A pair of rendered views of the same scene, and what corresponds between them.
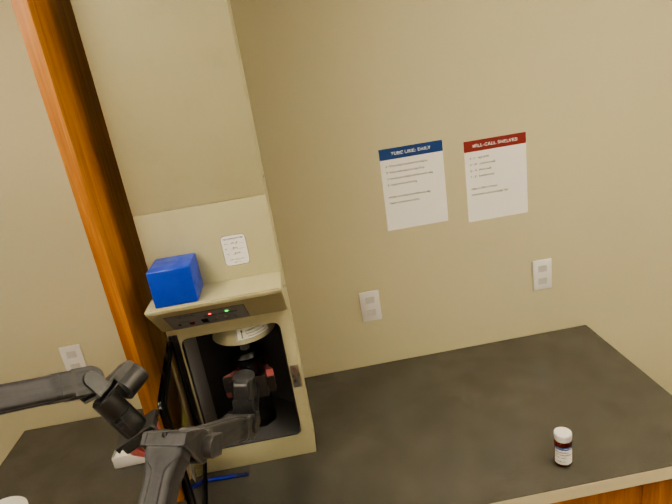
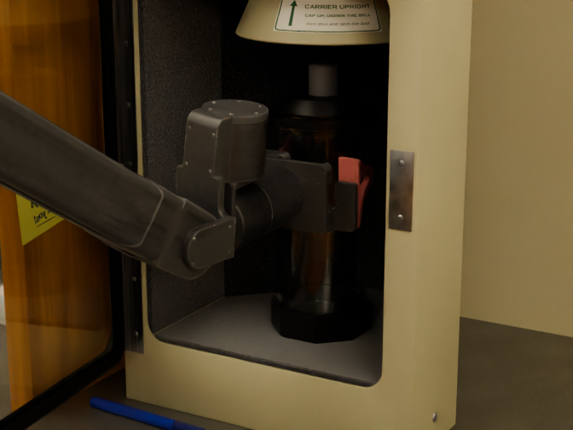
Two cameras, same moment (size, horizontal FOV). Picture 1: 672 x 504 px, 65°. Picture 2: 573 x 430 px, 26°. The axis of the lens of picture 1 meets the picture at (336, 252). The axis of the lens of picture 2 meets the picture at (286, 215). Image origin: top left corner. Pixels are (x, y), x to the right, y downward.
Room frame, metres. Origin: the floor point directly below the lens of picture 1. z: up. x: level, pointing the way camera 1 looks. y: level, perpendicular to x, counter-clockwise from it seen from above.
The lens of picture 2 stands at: (0.34, -0.32, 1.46)
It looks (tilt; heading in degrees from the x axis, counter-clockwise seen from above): 16 degrees down; 33
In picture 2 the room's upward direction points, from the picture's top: straight up
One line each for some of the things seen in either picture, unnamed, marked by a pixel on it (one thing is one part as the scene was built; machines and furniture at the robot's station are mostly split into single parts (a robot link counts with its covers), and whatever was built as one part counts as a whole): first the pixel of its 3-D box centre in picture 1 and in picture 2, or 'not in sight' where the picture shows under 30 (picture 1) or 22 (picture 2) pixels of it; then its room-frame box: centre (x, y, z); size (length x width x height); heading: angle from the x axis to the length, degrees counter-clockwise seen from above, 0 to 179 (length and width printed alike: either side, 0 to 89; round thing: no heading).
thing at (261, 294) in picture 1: (219, 309); not in sight; (1.20, 0.30, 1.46); 0.32 x 0.11 x 0.10; 93
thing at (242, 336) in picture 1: (241, 321); (328, 3); (1.36, 0.29, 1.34); 0.18 x 0.18 x 0.05
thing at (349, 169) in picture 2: (262, 375); (337, 184); (1.33, 0.26, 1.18); 0.09 x 0.07 x 0.07; 3
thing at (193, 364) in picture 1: (246, 364); (321, 153); (1.38, 0.31, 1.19); 0.26 x 0.24 x 0.35; 93
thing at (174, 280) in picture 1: (175, 279); not in sight; (1.19, 0.39, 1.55); 0.10 x 0.10 x 0.09; 3
